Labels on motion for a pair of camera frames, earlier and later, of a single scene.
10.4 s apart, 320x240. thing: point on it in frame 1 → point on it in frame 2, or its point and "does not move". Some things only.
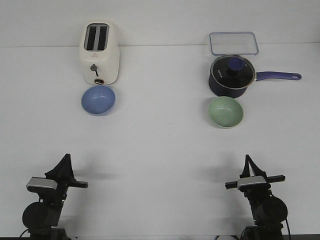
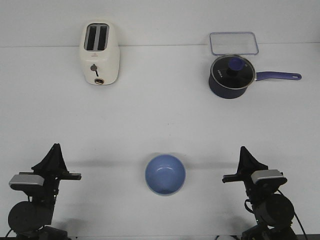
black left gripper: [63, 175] → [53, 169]
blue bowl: [98, 99] → [165, 174]
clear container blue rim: [233, 43] does not move
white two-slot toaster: [100, 52] does not move
